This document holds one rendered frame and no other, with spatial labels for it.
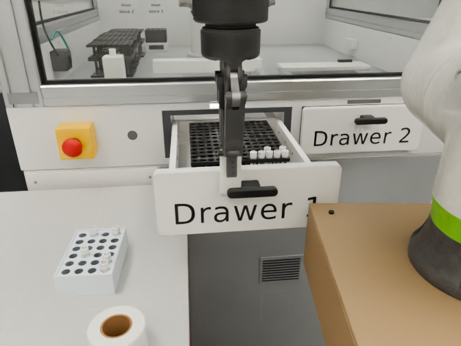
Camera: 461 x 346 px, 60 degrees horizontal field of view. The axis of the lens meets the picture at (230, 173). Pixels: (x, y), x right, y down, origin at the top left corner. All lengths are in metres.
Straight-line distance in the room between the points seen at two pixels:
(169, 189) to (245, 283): 0.60
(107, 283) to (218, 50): 0.37
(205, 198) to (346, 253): 0.22
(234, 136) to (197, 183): 0.12
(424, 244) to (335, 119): 0.48
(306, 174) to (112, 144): 0.48
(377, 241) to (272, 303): 0.69
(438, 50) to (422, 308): 0.31
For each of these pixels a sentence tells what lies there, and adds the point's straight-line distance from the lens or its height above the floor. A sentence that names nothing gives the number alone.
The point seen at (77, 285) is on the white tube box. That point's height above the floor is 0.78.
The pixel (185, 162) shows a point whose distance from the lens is 0.86.
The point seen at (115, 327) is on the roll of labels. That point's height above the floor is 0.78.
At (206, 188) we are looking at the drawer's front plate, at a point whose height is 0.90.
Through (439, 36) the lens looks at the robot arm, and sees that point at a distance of 0.59.
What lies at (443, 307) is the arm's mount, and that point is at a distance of 0.51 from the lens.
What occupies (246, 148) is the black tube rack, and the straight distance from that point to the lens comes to 0.75.
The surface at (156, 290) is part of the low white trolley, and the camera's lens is 0.64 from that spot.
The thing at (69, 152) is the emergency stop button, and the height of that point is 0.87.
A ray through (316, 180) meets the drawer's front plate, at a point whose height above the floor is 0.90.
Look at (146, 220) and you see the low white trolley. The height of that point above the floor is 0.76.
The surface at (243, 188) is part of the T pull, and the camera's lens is 0.58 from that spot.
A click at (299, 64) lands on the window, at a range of 0.92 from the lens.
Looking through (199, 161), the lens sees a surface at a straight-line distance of 0.70.
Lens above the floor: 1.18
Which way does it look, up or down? 25 degrees down
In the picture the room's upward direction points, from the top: straight up
